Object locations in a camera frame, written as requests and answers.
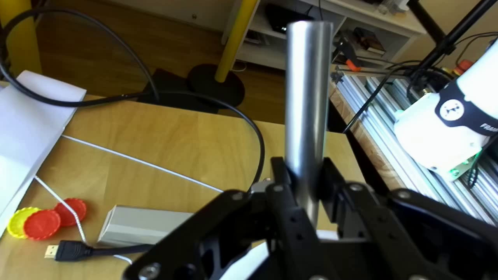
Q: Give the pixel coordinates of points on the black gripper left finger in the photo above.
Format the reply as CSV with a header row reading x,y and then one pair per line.
x,y
207,243

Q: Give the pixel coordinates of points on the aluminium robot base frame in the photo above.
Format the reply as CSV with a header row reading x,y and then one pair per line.
x,y
415,148

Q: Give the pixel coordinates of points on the white shelf unit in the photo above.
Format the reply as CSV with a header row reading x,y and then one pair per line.
x,y
395,32

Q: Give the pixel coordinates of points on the yellow barrier post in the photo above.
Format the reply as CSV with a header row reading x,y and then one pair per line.
x,y
218,82

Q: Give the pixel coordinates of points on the yellow bottle cap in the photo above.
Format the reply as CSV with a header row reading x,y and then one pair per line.
x,y
17,222

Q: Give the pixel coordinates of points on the black spatula with steel handle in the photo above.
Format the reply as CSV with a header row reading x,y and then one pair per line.
x,y
308,54

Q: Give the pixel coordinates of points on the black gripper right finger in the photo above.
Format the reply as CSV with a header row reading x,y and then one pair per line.
x,y
408,234

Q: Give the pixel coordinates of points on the silver usb hub box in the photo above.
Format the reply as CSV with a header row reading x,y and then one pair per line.
x,y
127,226

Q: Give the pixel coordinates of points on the wooden table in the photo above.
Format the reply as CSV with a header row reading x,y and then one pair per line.
x,y
149,156

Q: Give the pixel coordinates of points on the white paper sheet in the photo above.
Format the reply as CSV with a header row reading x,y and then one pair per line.
x,y
28,131

